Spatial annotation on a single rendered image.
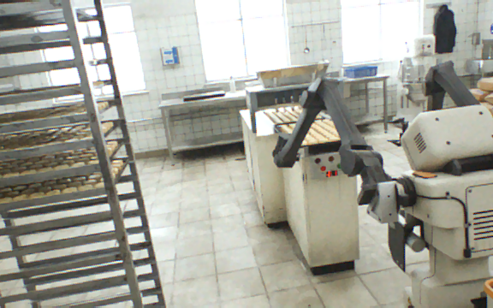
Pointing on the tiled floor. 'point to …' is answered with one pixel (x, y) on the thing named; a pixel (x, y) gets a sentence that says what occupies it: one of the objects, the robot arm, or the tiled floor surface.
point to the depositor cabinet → (265, 171)
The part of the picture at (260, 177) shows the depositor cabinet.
